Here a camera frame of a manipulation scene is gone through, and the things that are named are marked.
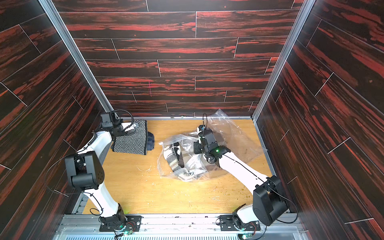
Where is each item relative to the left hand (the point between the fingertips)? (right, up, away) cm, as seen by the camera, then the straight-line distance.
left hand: (123, 121), depth 96 cm
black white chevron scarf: (+7, -13, +2) cm, 15 cm away
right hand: (+50, -12, -10) cm, 52 cm away
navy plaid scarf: (+16, -13, +7) cm, 22 cm away
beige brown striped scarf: (+33, -25, -3) cm, 41 cm away
